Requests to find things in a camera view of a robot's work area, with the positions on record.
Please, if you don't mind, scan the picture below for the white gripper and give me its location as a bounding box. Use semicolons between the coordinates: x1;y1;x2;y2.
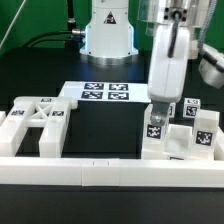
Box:
147;25;190;126

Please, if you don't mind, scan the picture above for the white chair seat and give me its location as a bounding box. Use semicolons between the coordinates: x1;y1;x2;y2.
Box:
141;124;224;161

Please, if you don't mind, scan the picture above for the white chair nut peg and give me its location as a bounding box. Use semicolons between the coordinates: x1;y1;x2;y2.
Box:
142;104;169;151

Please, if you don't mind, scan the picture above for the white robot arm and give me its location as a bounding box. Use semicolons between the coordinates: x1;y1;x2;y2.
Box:
138;0;217;126

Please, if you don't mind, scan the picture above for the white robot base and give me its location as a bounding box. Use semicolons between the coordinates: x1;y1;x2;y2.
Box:
80;0;138;65

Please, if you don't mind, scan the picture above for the white part at left edge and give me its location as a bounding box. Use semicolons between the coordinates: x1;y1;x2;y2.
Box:
0;111;6;127

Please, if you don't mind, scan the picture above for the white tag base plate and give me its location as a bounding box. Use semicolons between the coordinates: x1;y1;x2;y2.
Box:
59;81;151;103

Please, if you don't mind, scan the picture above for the white chair back frame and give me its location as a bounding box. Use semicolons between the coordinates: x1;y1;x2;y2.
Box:
0;96;78;158

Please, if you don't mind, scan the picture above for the white obstacle fence wall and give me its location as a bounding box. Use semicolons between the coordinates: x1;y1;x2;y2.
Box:
0;157;224;188

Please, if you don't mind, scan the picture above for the black cable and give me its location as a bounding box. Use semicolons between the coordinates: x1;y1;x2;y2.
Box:
23;29;86;48

